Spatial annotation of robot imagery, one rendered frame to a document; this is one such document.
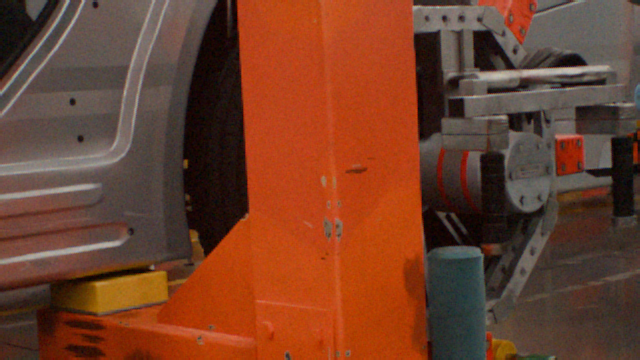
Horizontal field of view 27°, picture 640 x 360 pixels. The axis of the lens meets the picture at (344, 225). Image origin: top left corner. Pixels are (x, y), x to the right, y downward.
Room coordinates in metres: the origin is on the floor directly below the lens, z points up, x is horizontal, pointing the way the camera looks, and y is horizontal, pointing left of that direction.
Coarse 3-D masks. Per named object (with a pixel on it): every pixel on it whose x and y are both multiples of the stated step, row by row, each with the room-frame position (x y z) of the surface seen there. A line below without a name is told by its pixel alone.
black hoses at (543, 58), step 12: (540, 48) 2.28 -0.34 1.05; (552, 48) 2.28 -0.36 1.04; (528, 60) 2.27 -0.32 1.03; (540, 60) 2.25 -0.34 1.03; (552, 60) 2.24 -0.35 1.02; (564, 60) 2.24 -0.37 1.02; (576, 60) 2.26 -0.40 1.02; (564, 84) 2.32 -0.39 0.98; (576, 84) 2.30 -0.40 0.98; (588, 84) 2.29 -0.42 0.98
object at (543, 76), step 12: (468, 36) 2.25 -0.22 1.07; (468, 48) 2.25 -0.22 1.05; (468, 60) 2.25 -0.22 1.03; (468, 72) 2.24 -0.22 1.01; (516, 72) 2.18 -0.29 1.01; (528, 72) 2.17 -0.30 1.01; (540, 72) 2.16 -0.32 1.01; (552, 72) 2.16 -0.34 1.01; (564, 72) 2.16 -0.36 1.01; (576, 72) 2.16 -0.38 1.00; (588, 72) 2.18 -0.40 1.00; (600, 72) 2.20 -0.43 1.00; (612, 72) 2.23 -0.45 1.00; (528, 84) 2.18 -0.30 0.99; (540, 84) 2.17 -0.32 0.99; (552, 84) 2.16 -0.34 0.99; (600, 84) 2.22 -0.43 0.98; (612, 84) 2.23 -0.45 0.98
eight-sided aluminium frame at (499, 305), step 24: (432, 24) 2.20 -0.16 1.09; (456, 24) 2.24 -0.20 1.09; (480, 24) 2.29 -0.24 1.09; (504, 24) 2.33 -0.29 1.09; (480, 48) 2.36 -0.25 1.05; (504, 48) 2.33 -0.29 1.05; (528, 120) 2.45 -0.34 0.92; (552, 120) 2.42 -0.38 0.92; (552, 144) 2.42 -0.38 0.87; (552, 192) 2.42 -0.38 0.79; (528, 216) 2.42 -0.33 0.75; (552, 216) 2.41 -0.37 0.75; (528, 240) 2.37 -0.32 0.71; (504, 264) 2.38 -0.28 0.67; (528, 264) 2.36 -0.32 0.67; (504, 288) 2.32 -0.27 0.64; (504, 312) 2.31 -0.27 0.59
